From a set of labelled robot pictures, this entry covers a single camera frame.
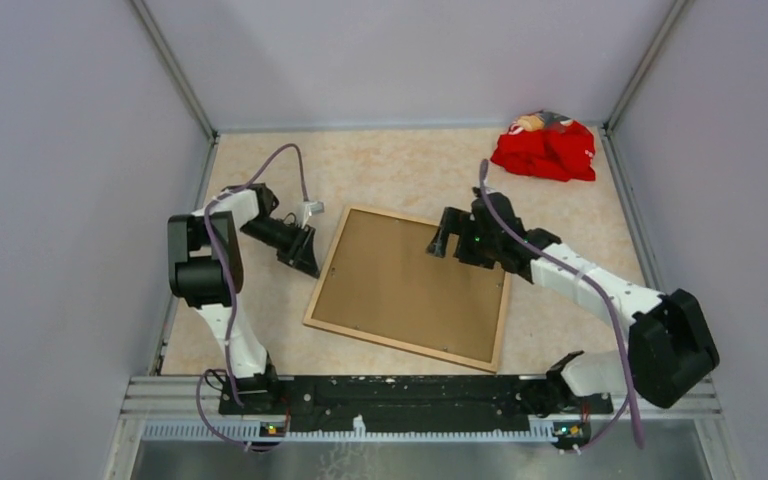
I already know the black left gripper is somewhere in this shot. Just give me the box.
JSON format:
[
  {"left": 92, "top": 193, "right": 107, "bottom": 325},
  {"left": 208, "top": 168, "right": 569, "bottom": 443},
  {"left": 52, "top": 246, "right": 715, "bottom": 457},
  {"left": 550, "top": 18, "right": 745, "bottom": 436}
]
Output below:
[{"left": 238, "top": 216, "right": 319, "bottom": 278}]

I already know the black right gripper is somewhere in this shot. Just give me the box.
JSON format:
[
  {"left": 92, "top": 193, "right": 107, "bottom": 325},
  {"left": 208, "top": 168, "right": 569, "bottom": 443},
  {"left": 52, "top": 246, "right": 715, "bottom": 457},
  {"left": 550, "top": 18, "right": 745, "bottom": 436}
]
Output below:
[{"left": 426, "top": 207, "right": 500, "bottom": 270}]

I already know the wooden picture frame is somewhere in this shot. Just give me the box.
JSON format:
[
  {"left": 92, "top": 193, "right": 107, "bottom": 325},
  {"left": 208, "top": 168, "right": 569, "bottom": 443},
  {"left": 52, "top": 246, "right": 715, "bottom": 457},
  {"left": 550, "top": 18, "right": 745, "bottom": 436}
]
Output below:
[{"left": 301, "top": 203, "right": 513, "bottom": 374}]

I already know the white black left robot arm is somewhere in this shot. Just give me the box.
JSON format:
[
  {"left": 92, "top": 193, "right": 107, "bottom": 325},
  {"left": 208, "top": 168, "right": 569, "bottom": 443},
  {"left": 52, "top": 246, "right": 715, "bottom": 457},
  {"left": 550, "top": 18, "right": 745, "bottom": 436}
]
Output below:
[{"left": 167, "top": 183, "right": 324, "bottom": 414}]

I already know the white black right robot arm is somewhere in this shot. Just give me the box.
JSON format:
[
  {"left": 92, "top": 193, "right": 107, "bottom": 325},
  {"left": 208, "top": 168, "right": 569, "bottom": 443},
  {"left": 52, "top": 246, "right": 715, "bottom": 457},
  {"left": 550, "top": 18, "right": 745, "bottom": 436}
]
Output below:
[{"left": 426, "top": 192, "right": 721, "bottom": 412}]

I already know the red crumpled cloth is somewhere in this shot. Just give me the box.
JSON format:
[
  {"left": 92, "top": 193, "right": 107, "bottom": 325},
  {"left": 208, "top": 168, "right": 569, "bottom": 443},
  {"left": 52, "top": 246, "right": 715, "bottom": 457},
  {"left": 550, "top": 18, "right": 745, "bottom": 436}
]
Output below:
[{"left": 490, "top": 110, "right": 596, "bottom": 182}]

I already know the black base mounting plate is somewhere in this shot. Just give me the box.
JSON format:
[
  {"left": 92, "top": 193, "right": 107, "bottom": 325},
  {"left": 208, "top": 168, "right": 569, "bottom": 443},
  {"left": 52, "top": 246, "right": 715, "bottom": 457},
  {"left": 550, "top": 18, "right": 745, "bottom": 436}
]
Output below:
[{"left": 218, "top": 375, "right": 614, "bottom": 433}]

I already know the left controller board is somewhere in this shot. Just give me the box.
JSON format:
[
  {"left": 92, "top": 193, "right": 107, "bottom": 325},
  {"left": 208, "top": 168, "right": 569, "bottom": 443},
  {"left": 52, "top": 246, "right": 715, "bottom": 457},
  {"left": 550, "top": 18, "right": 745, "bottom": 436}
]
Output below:
[{"left": 259, "top": 422, "right": 287, "bottom": 438}]

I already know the controller board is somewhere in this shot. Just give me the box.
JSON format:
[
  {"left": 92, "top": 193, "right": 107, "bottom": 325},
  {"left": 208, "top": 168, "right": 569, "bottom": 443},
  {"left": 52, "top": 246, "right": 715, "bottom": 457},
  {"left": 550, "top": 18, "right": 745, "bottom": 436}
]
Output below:
[
  {"left": 259, "top": 422, "right": 287, "bottom": 438},
  {"left": 553, "top": 423, "right": 592, "bottom": 441}
]

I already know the right controller board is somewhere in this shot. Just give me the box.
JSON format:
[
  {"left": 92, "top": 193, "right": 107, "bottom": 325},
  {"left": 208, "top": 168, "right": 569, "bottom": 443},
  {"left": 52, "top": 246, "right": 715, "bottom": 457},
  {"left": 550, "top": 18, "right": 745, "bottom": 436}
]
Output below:
[{"left": 553, "top": 423, "right": 592, "bottom": 441}]

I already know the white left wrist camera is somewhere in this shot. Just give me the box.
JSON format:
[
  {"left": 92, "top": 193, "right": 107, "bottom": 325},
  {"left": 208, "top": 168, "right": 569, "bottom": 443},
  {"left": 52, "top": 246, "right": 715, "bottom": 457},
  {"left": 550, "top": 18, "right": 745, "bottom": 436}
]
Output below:
[{"left": 295, "top": 200, "right": 325, "bottom": 228}]

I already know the white toothed cable duct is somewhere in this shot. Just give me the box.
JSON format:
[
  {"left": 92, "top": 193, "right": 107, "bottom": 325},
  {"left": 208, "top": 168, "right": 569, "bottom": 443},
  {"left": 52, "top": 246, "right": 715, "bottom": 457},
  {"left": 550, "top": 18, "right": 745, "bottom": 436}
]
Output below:
[{"left": 141, "top": 416, "right": 558, "bottom": 444}]

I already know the aluminium front rail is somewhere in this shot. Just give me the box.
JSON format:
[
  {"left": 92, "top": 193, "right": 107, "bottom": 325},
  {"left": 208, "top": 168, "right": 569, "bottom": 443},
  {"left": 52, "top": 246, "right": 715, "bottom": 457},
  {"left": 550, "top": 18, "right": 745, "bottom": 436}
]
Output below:
[{"left": 119, "top": 375, "right": 722, "bottom": 420}]

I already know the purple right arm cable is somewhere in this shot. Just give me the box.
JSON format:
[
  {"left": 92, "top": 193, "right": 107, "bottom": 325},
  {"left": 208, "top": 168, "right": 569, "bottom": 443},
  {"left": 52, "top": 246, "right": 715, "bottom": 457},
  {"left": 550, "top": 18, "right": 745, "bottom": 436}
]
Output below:
[{"left": 478, "top": 158, "right": 646, "bottom": 454}]

